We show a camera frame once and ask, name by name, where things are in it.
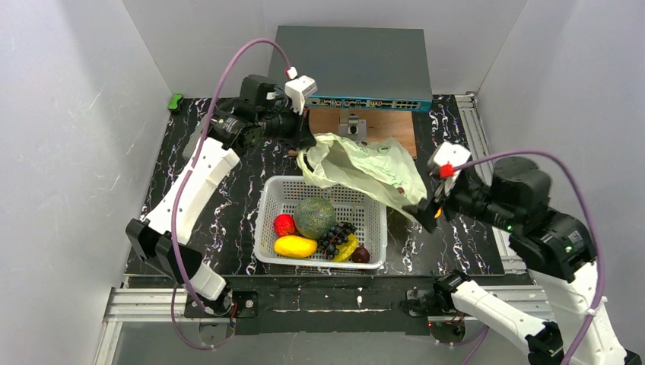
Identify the yellow fake banana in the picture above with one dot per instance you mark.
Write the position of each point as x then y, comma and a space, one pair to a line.
345, 250

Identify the black base frame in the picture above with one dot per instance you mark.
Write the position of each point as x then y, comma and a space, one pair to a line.
325, 304

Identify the green black small tool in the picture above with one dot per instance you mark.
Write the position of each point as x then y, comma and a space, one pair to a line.
174, 106

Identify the small metal bracket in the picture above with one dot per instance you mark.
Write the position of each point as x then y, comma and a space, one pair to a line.
352, 127

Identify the brown wooden board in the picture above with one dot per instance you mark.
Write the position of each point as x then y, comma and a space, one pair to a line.
381, 124

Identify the white plastic basket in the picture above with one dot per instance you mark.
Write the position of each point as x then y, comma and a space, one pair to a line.
282, 194

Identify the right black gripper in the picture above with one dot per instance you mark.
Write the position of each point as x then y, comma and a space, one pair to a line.
439, 204

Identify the dark fake grapes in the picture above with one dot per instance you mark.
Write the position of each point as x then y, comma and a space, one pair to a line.
336, 236

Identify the grey network switch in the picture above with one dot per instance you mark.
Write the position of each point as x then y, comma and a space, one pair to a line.
361, 67

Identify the green fake melon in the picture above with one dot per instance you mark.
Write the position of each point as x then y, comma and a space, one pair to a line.
313, 217

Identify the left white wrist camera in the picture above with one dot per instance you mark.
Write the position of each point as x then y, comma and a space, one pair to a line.
298, 88

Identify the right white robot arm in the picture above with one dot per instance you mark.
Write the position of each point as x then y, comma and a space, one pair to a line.
559, 251

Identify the yellow fake mango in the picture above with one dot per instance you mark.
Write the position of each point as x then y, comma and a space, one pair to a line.
297, 247

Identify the light green plastic bag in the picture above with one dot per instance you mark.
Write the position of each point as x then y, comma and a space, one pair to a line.
384, 171

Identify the grey rectangular case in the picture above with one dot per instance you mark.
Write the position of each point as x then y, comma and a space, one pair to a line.
190, 147

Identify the red fake strawberry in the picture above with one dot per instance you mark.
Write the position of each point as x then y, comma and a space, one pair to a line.
284, 225

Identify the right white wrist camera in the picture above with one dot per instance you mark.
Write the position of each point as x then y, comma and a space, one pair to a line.
446, 158

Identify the dark red fake fruit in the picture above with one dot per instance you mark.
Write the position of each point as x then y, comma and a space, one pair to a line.
360, 255

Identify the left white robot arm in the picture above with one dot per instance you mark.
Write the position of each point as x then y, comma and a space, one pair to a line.
263, 110

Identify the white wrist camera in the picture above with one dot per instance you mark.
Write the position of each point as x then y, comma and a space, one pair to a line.
446, 158
298, 88

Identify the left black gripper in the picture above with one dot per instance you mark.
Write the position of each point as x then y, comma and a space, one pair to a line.
300, 128

